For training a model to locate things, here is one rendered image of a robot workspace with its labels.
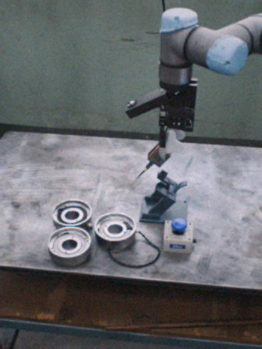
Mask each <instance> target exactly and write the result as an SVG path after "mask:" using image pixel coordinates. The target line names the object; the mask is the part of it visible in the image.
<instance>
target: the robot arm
mask: <svg viewBox="0 0 262 349"><path fill-rule="evenodd" d="M197 23H198V22H197V14H196V13H195V12H194V11H193V10H189V9H169V10H167V11H165V12H164V13H163V15H162V18H161V29H160V33H161V37H160V54H159V68H158V78H159V87H160V88H158V89H156V90H155V91H153V92H149V93H146V94H144V95H142V96H140V97H138V98H136V99H134V100H131V101H129V102H128V103H127V105H126V109H125V113H126V114H127V115H128V117H129V118H130V119H131V118H135V117H136V116H138V115H141V114H143V113H145V112H147V111H152V110H154V109H156V108H160V110H159V119H158V127H160V132H159V155H160V156H161V159H162V160H165V154H166V153H171V152H180V151H182V150H183V149H184V145H183V144H182V143H181V142H179V141H178V140H180V139H183V138H184V137H185V133H184V132H193V125H194V117H195V108H196V100H197V79H193V78H192V77H193V63H194V64H196V65H199V66H201V67H204V68H206V69H210V70H211V71H212V72H214V73H217V74H222V75H225V76H234V75H236V74H237V73H238V72H239V70H240V69H242V68H243V66H244V65H245V63H246V60H247V57H248V56H249V55H253V54H257V55H262V14H260V15H252V16H248V17H246V18H245V19H244V20H242V21H239V22H237V23H234V24H232V25H230V26H228V27H224V28H221V29H220V30H211V29H208V28H205V27H203V26H197ZM185 122H186V124H185ZM191 123H193V124H192V128H190V127H186V126H191ZM179 130H180V131H183V132H180V131H179Z"/></svg>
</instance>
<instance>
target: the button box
mask: <svg viewBox="0 0 262 349"><path fill-rule="evenodd" d="M193 243H197V239H196V238H193V223H192V222H187V228H186V229H185V230H184V231H177V230H175V229H173V228H172V220H166V221H165V234H164V244H163V252H167V253H176V254H191V253H192V246H193Z"/></svg>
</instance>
